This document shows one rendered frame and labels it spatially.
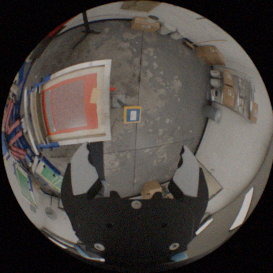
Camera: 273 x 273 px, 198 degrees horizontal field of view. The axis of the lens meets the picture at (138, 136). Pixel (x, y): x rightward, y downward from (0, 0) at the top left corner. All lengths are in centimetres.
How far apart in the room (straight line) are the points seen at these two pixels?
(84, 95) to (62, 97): 19
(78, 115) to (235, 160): 353
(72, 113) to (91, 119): 16
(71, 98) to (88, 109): 16
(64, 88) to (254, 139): 361
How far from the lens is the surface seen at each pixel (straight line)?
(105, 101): 61
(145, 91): 172
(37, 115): 80
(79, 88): 67
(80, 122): 70
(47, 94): 82
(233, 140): 315
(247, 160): 324
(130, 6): 208
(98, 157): 89
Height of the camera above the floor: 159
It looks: 55 degrees down
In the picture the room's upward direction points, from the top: 147 degrees clockwise
